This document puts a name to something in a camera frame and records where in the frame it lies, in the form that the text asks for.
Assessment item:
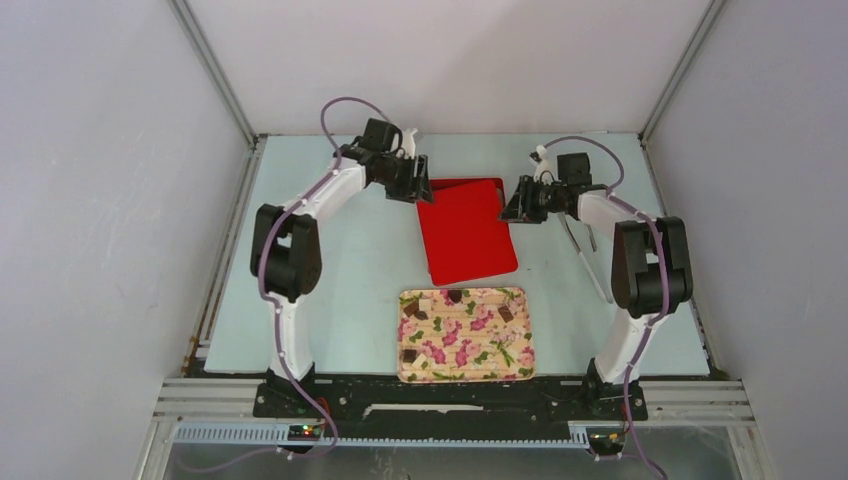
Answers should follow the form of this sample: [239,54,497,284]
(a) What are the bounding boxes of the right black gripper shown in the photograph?
[499,175,568,224]

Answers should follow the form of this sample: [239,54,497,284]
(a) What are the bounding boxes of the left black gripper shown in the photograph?
[374,153,434,205]

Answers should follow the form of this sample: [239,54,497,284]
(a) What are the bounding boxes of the silver serving tongs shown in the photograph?
[558,213,613,304]

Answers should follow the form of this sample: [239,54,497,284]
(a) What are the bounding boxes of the red box lid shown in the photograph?
[416,182,519,286]

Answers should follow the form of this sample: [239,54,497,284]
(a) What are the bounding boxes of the red chocolate box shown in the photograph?
[430,177,505,202]

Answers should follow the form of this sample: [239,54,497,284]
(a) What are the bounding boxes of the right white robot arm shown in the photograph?
[499,147,694,418]

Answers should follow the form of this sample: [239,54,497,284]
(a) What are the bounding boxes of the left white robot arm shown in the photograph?
[250,118,434,417]

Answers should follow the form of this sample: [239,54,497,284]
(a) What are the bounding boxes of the striped brown chocolate bar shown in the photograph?
[498,305,515,323]

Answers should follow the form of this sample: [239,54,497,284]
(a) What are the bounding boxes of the white square chocolate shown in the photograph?
[411,354,428,370]

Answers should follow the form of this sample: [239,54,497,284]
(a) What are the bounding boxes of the floral serving tray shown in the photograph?
[397,287,537,384]

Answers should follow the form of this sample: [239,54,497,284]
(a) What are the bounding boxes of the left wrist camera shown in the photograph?
[400,128,419,159]

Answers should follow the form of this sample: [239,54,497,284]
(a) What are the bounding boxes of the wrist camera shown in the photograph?
[400,128,419,159]
[529,145,556,182]

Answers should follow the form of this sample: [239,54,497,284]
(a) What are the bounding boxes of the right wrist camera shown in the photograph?
[529,145,556,182]

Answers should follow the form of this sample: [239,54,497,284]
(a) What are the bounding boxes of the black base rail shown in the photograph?
[252,372,648,442]

